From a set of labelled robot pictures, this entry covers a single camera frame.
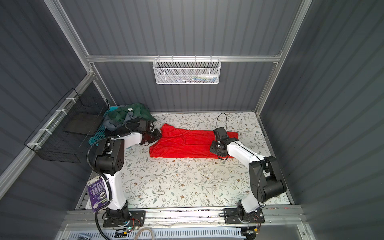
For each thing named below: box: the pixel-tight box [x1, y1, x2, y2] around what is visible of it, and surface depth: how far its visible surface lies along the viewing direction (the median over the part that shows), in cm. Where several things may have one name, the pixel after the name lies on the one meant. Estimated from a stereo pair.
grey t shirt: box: [103, 111, 139, 131], surface depth 98 cm
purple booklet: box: [86, 175, 109, 213], surface depth 81 cm
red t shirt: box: [149, 123, 239, 158], surface depth 104 cm
